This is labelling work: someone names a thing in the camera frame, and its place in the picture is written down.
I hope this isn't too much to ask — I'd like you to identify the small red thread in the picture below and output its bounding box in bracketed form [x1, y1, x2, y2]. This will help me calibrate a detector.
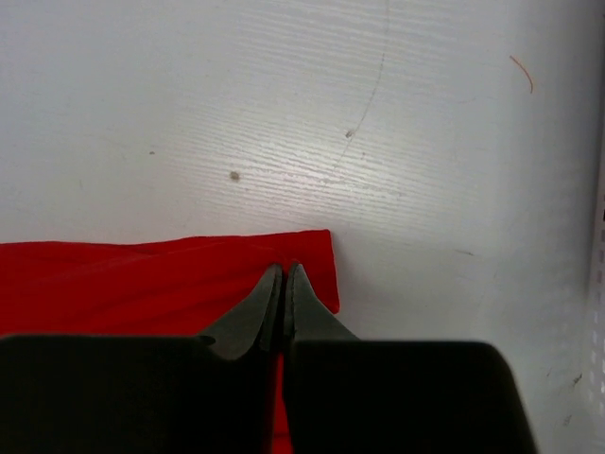
[509, 55, 535, 94]

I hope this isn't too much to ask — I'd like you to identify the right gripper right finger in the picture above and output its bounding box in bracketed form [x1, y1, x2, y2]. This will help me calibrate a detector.
[283, 265, 537, 453]

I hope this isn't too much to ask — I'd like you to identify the red t-shirt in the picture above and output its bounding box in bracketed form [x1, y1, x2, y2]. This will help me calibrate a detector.
[1, 230, 340, 453]

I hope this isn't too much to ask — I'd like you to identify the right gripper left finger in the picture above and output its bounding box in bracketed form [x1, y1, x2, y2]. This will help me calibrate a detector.
[1, 265, 283, 453]

